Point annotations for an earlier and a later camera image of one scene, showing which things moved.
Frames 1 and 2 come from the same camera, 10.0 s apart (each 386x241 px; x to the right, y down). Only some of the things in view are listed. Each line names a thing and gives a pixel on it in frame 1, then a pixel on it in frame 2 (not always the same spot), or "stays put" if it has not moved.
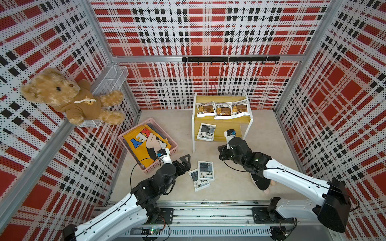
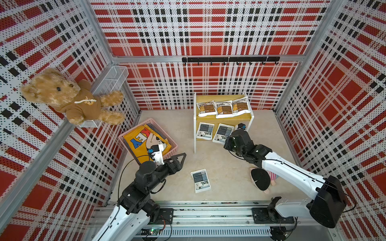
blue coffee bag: (206, 132) stays put
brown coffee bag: (223, 110) stays put
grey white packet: (198, 184) stays put
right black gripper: (222, 152) -> (228, 141)
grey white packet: (205, 170) -> (222, 132)
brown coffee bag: (205, 109) stays put
